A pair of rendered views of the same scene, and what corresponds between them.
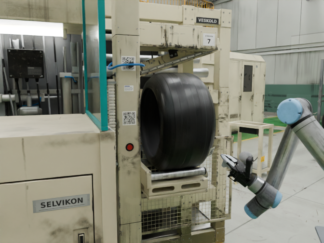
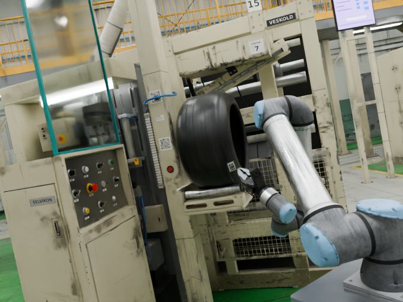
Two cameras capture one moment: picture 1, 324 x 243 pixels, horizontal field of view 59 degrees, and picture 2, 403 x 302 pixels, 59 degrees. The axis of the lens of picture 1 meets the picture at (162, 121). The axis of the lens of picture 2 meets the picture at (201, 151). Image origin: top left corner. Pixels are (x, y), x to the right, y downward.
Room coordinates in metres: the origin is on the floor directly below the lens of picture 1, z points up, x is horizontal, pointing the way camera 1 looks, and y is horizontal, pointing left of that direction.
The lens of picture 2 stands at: (-0.07, -1.34, 1.25)
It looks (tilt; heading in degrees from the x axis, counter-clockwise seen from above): 3 degrees down; 38
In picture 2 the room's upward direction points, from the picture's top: 11 degrees counter-clockwise
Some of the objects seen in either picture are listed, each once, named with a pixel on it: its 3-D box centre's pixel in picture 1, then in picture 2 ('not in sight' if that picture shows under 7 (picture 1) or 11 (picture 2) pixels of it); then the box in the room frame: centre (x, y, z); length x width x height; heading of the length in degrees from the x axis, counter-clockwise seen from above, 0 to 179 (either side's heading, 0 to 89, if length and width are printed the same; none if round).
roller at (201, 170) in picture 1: (177, 173); (212, 191); (1.56, -0.09, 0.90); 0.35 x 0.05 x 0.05; 109
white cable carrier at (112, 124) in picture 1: (112, 123); (156, 150); (1.53, 0.27, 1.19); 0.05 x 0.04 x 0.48; 19
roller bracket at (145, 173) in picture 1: (139, 169); (191, 190); (1.63, 0.13, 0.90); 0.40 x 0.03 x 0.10; 19
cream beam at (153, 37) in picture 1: (169, 39); (225, 57); (2.01, -0.06, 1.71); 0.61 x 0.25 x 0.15; 109
